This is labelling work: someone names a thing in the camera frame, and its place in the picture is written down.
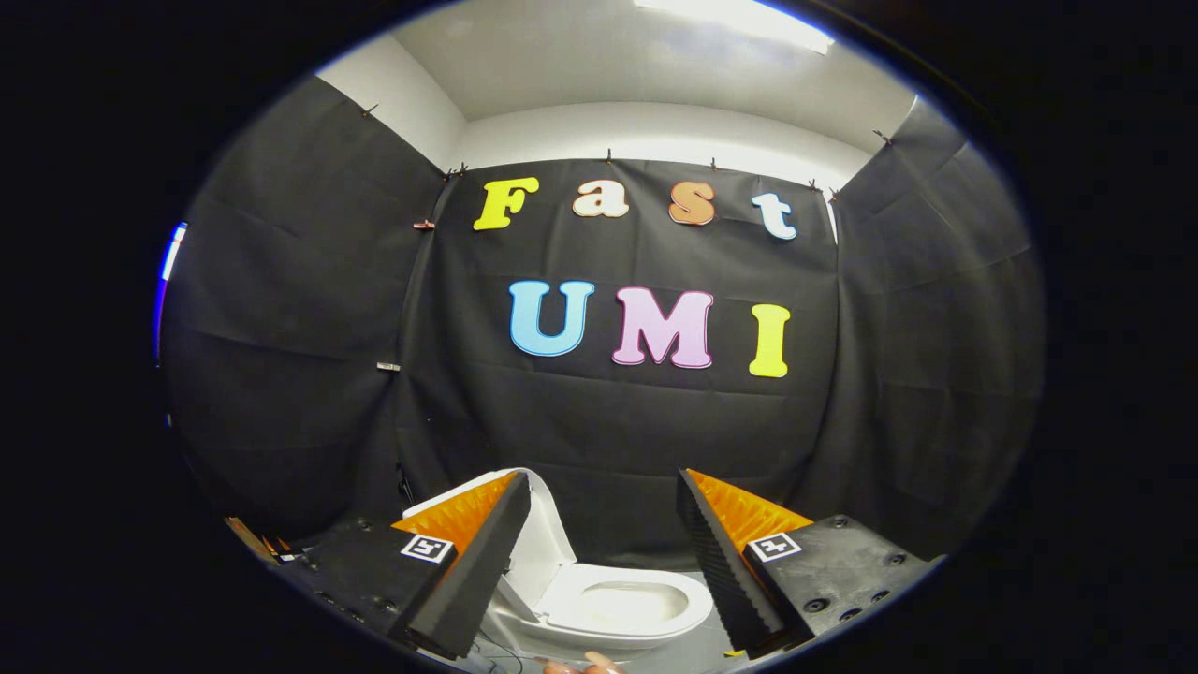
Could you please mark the white toilet lid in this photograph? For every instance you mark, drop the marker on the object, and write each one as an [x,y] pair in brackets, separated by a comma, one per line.
[543,552]

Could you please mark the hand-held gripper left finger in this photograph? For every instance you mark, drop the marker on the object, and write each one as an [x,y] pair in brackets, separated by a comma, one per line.
[473,580]

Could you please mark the black backdrop cloth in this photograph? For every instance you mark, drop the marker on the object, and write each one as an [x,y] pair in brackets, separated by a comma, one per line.
[636,431]

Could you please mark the white toilet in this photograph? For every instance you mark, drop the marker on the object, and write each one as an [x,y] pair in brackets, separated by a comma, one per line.
[618,604]

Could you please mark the white toilet seat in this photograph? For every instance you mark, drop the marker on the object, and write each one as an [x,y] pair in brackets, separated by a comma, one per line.
[627,631]

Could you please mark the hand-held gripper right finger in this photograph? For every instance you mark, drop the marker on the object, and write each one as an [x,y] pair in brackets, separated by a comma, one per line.
[735,580]

